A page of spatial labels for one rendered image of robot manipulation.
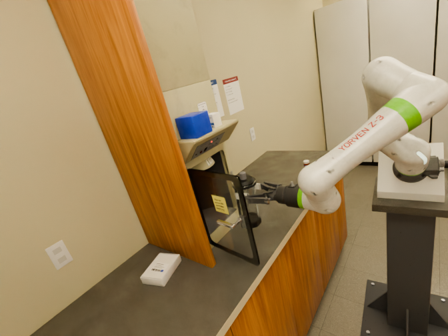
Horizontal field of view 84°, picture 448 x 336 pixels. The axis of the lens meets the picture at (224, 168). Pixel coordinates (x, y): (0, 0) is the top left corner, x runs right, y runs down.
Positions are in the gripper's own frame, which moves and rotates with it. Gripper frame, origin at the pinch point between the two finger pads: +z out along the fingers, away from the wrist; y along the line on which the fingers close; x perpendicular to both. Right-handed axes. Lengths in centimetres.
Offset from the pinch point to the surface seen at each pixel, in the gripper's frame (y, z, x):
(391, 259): -51, -49, 66
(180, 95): 6, 18, -47
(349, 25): -294, 18, -68
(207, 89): -12, 18, -46
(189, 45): -7, 17, -66
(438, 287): -96, -71, 122
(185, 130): 13.6, 12.6, -33.9
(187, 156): 16.9, 12.0, -23.9
